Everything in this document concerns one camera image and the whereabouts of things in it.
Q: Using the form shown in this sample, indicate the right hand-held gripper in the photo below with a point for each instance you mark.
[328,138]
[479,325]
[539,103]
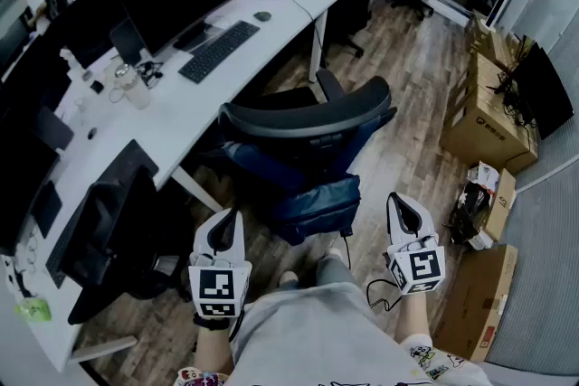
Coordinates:
[418,266]

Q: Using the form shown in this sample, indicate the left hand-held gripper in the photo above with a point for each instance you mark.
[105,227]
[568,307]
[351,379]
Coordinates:
[217,285]

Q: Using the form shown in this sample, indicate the person's right forearm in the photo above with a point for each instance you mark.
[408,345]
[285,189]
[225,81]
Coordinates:
[414,316]

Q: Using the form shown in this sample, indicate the person's left forearm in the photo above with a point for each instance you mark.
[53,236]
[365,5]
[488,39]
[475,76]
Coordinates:
[212,352]

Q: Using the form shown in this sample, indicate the white office desk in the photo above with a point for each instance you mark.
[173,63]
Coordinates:
[181,122]

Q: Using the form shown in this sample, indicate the grey computer mouse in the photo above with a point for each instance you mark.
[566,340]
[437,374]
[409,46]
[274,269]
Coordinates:
[262,16]

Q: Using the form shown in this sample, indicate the black trash bag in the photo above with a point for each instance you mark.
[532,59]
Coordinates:
[470,212]

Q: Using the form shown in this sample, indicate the person's left leg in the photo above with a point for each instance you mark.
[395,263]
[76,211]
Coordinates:
[288,280]

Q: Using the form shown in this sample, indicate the person's leg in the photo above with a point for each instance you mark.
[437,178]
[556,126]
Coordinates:
[288,280]
[335,269]

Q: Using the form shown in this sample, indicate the black wristband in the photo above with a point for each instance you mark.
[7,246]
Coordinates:
[210,323]

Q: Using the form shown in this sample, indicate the person's right leg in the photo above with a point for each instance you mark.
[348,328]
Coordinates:
[335,269]

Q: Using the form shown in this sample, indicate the tall cardboard box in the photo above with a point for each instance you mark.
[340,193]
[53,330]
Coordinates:
[479,303]

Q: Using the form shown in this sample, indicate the large cardboard box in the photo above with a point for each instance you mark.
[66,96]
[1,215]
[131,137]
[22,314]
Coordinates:
[488,135]

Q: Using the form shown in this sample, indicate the black mouse pad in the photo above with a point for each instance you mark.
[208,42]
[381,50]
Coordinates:
[133,158]

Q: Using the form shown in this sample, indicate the person's grey printed shirt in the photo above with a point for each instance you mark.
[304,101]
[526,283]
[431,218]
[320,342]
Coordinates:
[307,330]

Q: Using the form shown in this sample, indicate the black compact keyboard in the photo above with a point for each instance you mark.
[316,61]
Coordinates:
[63,248]

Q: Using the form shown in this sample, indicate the small black mouse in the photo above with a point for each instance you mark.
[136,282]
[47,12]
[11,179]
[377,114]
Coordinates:
[92,133]

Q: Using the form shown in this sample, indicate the clear water bottle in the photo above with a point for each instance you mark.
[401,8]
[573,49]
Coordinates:
[133,91]

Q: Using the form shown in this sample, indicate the black full-size keyboard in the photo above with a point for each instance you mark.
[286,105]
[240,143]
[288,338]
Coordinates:
[218,52]

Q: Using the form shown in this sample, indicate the small black box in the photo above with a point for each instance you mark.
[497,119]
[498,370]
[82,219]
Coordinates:
[97,87]

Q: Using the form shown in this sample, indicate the dark grey desktop box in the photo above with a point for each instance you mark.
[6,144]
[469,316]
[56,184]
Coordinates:
[54,128]

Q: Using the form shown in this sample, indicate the green tissue packet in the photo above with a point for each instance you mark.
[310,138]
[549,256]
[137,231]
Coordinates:
[32,310]

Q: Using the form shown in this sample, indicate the white tower appliance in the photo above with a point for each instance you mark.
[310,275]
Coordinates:
[500,4]

